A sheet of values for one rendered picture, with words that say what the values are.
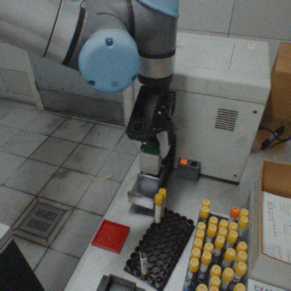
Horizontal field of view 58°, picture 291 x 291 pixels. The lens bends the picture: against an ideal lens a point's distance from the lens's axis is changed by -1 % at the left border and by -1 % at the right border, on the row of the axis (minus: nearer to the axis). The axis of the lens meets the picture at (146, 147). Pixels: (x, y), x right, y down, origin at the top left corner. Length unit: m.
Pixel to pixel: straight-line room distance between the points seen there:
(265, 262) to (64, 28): 0.45
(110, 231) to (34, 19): 0.48
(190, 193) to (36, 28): 0.55
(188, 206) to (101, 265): 0.25
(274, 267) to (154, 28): 0.44
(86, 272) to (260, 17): 1.70
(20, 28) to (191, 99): 0.41
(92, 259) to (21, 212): 1.35
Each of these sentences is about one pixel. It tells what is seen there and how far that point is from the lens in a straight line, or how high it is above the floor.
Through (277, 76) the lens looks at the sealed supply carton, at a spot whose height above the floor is 1.03.
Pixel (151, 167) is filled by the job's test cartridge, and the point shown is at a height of 0.97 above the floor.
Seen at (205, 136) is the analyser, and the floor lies 1.02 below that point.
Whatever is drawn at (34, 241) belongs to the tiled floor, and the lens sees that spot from 1.78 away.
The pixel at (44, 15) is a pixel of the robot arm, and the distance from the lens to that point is 0.34.
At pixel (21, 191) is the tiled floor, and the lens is 2.06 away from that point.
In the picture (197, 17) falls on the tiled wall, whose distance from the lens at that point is 1.95.
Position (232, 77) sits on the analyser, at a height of 1.17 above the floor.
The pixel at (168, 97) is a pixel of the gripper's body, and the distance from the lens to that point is 0.59.
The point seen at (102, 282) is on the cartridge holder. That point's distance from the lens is 0.59.
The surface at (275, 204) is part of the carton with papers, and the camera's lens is 0.69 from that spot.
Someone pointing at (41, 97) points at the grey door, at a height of 0.15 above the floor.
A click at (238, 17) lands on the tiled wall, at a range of 1.92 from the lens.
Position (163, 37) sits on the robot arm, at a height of 1.28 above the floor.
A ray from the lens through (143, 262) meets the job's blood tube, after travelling 0.54.
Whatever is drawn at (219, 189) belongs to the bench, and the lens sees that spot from 0.76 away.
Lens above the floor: 1.43
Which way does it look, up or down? 41 degrees down
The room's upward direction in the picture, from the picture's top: straight up
